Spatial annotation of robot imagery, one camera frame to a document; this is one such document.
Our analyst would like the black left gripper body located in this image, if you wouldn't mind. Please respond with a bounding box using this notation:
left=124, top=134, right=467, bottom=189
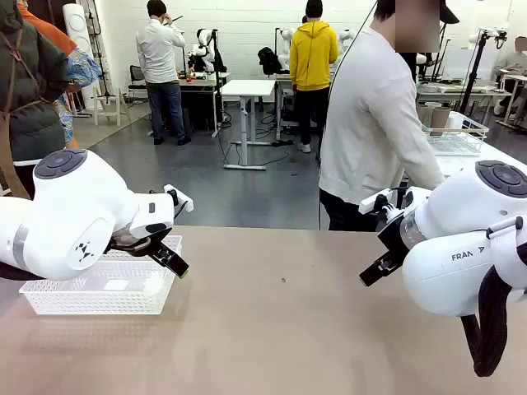
left=107, top=224, right=174, bottom=258

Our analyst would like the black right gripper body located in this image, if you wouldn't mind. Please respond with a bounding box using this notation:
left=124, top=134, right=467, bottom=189
left=376, top=213, right=415, bottom=258

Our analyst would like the white perforated plastic basket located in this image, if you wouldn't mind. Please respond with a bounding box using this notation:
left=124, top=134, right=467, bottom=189
left=19, top=235, right=184, bottom=317

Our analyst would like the person's right forearm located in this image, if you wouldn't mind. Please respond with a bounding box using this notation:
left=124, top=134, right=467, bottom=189
left=405, top=131, right=448, bottom=191

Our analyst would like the white side table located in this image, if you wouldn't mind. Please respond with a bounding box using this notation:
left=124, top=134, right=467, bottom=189
left=427, top=133, right=527, bottom=184

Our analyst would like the person in white sweater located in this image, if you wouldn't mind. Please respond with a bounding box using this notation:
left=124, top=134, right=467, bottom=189
left=319, top=0, right=448, bottom=232

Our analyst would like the white wooden step stool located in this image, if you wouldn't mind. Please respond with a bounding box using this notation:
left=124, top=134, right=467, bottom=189
left=92, top=86, right=133, bottom=127

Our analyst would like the long grey work table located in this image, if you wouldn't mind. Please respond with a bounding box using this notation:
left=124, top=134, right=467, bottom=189
left=415, top=80, right=514, bottom=124

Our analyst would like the cluttered work desk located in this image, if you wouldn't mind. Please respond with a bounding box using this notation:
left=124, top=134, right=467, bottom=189
left=176, top=72, right=231, bottom=139

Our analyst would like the black mesh chair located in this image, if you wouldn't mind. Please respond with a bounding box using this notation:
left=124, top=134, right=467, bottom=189
left=128, top=64, right=150, bottom=102

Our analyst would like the white standing desk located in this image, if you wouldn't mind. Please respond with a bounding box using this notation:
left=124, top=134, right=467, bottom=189
left=220, top=78, right=277, bottom=170

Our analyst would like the man in white shirt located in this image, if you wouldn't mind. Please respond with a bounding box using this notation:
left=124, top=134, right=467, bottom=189
left=135, top=0, right=194, bottom=146

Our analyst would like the white panel box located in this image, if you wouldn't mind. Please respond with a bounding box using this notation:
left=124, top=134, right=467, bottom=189
left=443, top=48, right=495, bottom=81

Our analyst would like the person in dark green jacket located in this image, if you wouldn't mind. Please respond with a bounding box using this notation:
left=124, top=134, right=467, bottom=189
left=0, top=0, right=71, bottom=201

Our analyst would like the blue patterned garment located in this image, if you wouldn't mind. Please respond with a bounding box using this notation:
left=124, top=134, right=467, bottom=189
left=61, top=47, right=104, bottom=143

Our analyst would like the black tripod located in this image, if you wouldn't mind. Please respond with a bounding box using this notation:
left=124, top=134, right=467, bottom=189
left=459, top=31, right=495, bottom=115

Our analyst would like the person in yellow hoodie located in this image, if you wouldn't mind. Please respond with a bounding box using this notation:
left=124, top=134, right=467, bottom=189
left=289, top=0, right=341, bottom=154

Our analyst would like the small white desk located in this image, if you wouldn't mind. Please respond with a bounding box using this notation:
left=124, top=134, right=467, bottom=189
left=497, top=69, right=527, bottom=128

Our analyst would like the seated person in light top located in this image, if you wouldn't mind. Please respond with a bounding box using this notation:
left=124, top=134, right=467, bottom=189
left=492, top=35, right=527, bottom=119

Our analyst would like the white device on tripod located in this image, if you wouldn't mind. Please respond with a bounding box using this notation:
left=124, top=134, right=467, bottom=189
left=469, top=26, right=510, bottom=51

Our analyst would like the white tower air conditioner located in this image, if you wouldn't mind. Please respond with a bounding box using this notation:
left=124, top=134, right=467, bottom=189
left=62, top=2, right=104, bottom=114

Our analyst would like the black studio lamp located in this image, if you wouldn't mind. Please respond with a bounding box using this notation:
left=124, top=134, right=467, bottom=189
left=431, top=0, right=461, bottom=81

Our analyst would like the person in orange jacket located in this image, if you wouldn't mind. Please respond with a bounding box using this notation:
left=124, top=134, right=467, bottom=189
left=18, top=2, right=104, bottom=149

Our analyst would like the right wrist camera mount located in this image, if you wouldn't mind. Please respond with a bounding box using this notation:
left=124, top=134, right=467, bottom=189
left=357, top=187, right=415, bottom=225

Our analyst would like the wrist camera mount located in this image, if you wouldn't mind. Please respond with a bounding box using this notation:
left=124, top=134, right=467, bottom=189
left=357, top=187, right=415, bottom=225
left=147, top=184, right=194, bottom=217

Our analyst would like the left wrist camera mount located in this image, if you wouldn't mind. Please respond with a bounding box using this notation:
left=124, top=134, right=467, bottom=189
left=147, top=184, right=194, bottom=217

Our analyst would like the white velcro cable strap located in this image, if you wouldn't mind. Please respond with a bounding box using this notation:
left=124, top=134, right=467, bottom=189
left=485, top=216, right=527, bottom=252

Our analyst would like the black braided cable sleeve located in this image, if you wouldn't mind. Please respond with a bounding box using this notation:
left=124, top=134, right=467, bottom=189
left=459, top=265, right=515, bottom=379

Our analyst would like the white wire dish rack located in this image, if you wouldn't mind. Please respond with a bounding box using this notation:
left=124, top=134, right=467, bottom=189
left=422, top=110, right=491, bottom=156

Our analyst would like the thin black hanging cable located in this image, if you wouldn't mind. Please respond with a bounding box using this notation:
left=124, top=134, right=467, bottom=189
left=318, top=0, right=380, bottom=231

